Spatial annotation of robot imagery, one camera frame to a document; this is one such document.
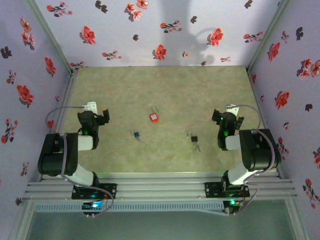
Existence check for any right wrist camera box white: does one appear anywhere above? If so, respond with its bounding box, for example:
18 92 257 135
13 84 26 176
224 104 240 116

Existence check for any aluminium frame leg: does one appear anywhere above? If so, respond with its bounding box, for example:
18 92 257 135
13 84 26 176
9 199 35 240
284 197 310 240

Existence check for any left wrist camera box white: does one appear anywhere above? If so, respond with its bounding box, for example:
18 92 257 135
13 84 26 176
81 101 98 113

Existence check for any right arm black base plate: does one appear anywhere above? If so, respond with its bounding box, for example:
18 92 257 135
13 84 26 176
204 181 250 199

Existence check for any aluminium side rail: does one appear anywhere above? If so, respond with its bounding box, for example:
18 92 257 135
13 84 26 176
246 67 284 180
39 69 79 181

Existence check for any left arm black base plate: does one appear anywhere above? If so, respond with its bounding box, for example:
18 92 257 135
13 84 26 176
71 183 118 200

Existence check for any grey slotted cable duct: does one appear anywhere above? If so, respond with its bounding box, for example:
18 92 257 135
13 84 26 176
33 201 225 213

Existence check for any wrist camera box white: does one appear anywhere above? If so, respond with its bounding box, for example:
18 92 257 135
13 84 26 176
81 101 98 113
224 104 240 116

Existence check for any aluminium mounting rail beam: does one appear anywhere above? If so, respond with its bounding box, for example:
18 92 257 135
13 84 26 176
23 172 298 201

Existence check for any aluminium corner post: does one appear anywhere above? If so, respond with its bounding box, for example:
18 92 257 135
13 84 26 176
246 0 292 72
24 0 76 76

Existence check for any red padlock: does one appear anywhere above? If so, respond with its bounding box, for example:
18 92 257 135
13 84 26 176
148 105 160 125

